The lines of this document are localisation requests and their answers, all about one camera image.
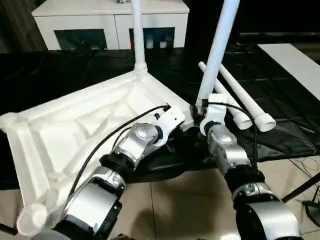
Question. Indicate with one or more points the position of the white plastic table leg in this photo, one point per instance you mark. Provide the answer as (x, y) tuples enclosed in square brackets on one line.
[(217, 50), (225, 92), (138, 32), (245, 100)]

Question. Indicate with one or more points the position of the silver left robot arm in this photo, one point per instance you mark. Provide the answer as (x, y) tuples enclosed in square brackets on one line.
[(130, 147)]

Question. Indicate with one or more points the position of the small red item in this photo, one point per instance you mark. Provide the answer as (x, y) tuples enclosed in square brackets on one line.
[(130, 43)]

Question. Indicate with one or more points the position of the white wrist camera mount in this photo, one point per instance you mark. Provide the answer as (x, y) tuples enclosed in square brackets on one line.
[(215, 110), (170, 120)]

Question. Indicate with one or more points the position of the grey curtain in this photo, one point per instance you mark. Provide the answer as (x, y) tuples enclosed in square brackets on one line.
[(17, 25)]

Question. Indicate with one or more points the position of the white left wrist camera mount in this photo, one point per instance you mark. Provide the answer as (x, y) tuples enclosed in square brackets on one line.
[(170, 120)]

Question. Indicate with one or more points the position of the white cabinet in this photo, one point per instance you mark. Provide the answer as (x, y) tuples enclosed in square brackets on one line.
[(87, 17)]

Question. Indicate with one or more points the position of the white plastic table top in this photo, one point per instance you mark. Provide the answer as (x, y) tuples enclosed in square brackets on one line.
[(62, 120)]

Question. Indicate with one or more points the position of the black mat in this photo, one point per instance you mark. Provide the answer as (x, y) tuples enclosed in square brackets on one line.
[(275, 112)]

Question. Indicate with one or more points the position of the black side table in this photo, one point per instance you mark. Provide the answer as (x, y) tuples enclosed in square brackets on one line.
[(280, 37)]

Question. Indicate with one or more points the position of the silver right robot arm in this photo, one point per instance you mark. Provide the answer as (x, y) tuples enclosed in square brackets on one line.
[(230, 150)]

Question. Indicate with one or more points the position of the dark patterned ornament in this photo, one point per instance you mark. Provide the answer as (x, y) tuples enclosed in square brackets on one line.
[(122, 1)]

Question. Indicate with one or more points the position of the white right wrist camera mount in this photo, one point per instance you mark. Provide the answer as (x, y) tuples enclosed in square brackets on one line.
[(215, 110)]

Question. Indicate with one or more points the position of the small white bottle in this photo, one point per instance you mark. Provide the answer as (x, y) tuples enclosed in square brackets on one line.
[(163, 44), (150, 43)]

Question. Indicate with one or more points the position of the black folding table frame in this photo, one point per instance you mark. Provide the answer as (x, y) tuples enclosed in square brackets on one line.
[(300, 190)]

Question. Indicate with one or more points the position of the white flat board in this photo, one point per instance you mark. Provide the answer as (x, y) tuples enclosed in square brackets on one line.
[(295, 65)]

